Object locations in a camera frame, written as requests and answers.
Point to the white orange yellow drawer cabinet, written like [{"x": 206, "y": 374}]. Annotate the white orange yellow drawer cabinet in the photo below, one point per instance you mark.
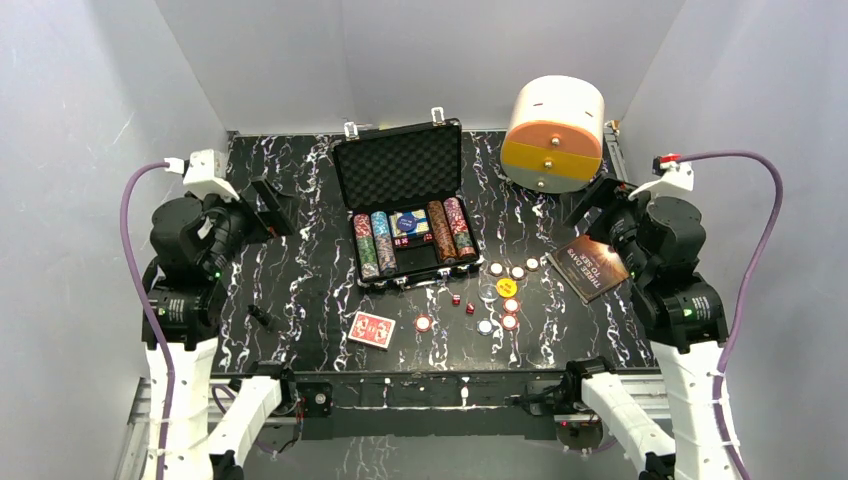
[{"x": 554, "y": 142}]

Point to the aluminium frame rail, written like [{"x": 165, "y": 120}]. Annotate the aluminium frame rail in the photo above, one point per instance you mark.
[{"x": 421, "y": 404}]

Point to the dark sunburst cover book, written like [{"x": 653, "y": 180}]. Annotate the dark sunburst cover book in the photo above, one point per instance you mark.
[{"x": 590, "y": 268}]

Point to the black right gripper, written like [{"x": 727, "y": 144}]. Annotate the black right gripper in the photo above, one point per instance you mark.
[{"x": 599, "y": 195}]

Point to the red white poker chip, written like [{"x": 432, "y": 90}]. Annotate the red white poker chip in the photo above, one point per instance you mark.
[
  {"x": 511, "y": 306},
  {"x": 509, "y": 322},
  {"x": 423, "y": 323}
]

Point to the blue white poker chip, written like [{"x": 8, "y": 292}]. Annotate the blue white poker chip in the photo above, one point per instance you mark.
[{"x": 484, "y": 327}]

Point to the blue small blind button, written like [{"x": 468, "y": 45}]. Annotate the blue small blind button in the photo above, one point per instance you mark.
[{"x": 407, "y": 223}]

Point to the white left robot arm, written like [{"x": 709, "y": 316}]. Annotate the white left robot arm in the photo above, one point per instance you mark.
[{"x": 194, "y": 237}]

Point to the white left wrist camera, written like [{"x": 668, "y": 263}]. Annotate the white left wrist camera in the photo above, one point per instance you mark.
[{"x": 203, "y": 174}]

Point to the clear dealer button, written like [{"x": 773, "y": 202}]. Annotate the clear dealer button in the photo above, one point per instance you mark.
[{"x": 488, "y": 293}]

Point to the blue orange chip row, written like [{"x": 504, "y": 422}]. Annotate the blue orange chip row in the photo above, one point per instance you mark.
[{"x": 383, "y": 243}]

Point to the brown orange chip row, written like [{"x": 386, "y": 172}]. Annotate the brown orange chip row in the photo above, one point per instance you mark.
[{"x": 441, "y": 231}]

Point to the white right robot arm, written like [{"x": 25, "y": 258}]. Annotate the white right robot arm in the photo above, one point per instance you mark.
[{"x": 659, "y": 240}]

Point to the black poker chip case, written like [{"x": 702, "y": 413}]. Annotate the black poker chip case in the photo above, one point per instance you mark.
[{"x": 402, "y": 169}]

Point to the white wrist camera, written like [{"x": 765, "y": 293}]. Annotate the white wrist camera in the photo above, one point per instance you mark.
[
  {"x": 674, "y": 178},
  {"x": 203, "y": 174}
]

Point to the blue playing card deck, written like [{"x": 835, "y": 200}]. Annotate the blue playing card deck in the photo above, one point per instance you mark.
[{"x": 423, "y": 225}]

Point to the red playing card deck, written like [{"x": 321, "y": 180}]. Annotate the red playing card deck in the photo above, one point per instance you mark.
[{"x": 372, "y": 330}]

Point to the brown white poker chip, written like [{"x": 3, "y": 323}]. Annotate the brown white poker chip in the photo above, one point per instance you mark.
[
  {"x": 517, "y": 273},
  {"x": 532, "y": 264},
  {"x": 496, "y": 269}
]

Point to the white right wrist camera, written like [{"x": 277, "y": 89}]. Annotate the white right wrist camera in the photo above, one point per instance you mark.
[{"x": 674, "y": 178}]

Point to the yellow big blind button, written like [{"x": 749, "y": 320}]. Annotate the yellow big blind button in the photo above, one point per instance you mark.
[{"x": 506, "y": 287}]

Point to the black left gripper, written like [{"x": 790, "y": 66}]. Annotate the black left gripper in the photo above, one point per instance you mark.
[{"x": 269, "y": 206}]

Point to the pink green chip row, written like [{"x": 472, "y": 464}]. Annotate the pink green chip row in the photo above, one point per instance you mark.
[{"x": 459, "y": 228}]

